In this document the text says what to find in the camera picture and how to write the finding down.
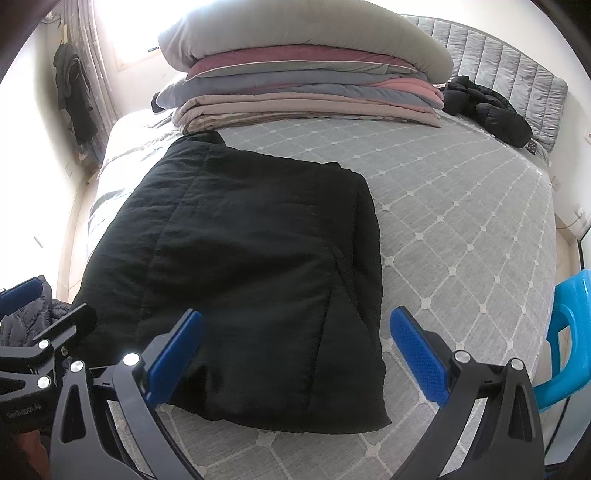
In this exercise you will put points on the bed with grey checked bedspread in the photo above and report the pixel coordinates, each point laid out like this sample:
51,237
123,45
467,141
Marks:
461,254

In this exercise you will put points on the pink blanket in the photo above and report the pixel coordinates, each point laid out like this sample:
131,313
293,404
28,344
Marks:
411,87

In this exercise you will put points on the dark grey puffer jacket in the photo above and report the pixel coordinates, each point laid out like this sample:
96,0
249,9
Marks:
27,321

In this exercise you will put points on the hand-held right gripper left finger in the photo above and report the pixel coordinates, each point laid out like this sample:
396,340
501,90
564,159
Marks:
173,355

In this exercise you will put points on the white wall outlet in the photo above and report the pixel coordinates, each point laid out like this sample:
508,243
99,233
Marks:
557,184
579,216

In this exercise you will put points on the light blue plastic stool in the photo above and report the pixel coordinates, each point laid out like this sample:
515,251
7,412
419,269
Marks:
570,295

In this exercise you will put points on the beige blanket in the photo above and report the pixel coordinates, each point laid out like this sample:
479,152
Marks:
277,108

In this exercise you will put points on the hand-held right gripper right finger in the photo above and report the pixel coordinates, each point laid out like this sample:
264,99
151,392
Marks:
418,355

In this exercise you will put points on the maroon blanket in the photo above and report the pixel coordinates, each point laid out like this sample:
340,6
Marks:
277,57

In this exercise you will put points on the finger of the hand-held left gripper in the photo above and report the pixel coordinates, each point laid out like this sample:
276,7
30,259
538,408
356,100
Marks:
21,293
69,325

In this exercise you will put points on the black puffer jacket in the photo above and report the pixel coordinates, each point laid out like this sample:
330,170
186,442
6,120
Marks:
498,115

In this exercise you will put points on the dark hanging clothes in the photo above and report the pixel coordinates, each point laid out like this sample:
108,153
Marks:
76,101

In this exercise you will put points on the blue-grey quilt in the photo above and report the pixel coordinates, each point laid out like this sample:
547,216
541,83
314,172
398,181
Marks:
258,87

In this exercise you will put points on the black padded coat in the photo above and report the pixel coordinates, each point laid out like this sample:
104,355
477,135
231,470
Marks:
240,258

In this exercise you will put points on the grey quilted headboard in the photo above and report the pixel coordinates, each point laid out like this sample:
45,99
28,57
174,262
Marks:
508,60

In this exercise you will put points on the stack of folded blankets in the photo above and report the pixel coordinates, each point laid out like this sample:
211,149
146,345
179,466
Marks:
300,32

